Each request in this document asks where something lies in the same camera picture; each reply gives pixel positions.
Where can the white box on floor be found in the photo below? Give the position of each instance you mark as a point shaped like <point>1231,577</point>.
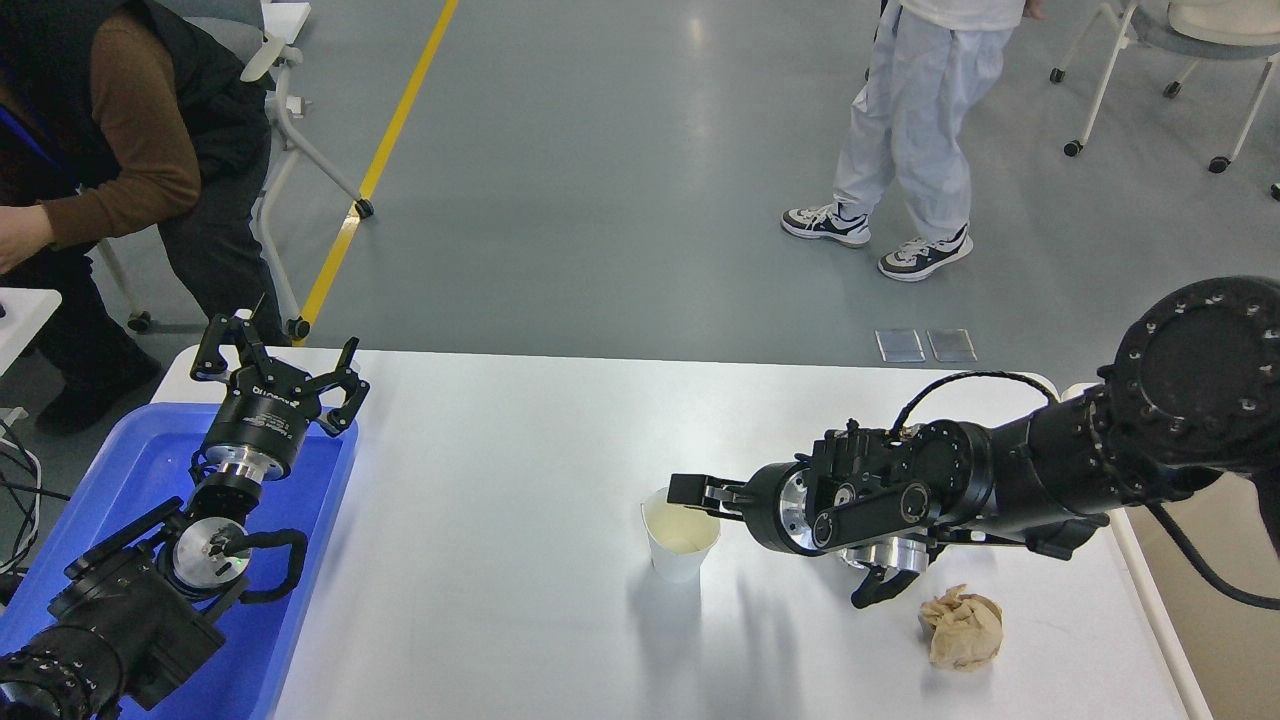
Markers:
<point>285,19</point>

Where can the metal floor plate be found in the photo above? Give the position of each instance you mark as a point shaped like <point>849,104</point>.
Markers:
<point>952,345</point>
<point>900,346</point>

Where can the left metal floor plate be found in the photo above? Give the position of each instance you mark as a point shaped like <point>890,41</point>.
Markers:
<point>900,346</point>

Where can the seated person brown sweater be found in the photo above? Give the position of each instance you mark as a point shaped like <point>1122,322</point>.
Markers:
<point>120,116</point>

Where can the white side table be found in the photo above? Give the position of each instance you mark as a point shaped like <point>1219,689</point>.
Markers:
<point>25,312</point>

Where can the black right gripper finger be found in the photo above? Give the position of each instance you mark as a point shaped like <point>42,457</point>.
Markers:
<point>724,513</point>
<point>706,493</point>

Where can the right metal floor plate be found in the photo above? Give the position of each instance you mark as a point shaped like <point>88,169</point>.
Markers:
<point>952,345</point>

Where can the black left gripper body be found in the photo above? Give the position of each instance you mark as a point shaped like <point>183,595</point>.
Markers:
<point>261,423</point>

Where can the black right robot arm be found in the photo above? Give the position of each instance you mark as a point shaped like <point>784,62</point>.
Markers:
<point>1191,396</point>

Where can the white chair right background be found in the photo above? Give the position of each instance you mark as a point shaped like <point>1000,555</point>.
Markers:
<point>1198,30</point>

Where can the crumpled brown paper ball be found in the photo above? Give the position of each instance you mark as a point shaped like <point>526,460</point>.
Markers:
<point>965,630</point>

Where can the grey office chair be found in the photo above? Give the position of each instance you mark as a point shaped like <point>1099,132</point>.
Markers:
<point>238,25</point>

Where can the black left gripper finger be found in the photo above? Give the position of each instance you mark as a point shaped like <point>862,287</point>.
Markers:
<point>345,377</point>
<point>238,330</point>

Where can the white paper cup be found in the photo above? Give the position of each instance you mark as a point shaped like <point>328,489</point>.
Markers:
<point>679,538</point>

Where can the blue plastic tray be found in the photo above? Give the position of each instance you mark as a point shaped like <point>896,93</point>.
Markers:
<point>146,461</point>

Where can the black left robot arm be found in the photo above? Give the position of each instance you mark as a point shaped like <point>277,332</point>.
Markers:
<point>138,618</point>

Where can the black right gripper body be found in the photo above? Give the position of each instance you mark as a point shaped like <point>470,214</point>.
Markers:
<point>775,510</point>

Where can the beige plastic bin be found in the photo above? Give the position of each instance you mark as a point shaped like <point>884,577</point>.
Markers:
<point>1231,648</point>

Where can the person in white clothes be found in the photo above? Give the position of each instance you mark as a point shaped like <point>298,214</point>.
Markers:
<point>932,62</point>

